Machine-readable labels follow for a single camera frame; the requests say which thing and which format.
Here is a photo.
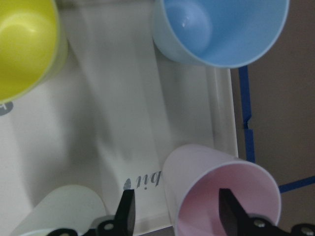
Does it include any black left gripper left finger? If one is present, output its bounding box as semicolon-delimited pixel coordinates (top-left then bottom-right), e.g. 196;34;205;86
114;189;136;236

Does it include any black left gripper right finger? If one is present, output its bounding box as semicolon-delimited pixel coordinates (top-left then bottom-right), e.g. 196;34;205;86
219;188;250;236

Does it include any pink cup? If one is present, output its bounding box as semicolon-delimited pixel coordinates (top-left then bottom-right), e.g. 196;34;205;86
162;144;282;236

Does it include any pale green cup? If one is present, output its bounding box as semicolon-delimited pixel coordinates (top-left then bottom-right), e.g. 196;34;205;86
11;185;107;236

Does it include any light blue cup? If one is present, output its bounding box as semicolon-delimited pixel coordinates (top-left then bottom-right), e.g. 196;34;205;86
152;0;290;68

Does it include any yellow cup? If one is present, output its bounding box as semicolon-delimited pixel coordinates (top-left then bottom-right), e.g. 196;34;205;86
0;0;68;103

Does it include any white rabbit tray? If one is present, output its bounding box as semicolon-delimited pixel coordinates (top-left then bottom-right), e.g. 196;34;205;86
0;0;237;236

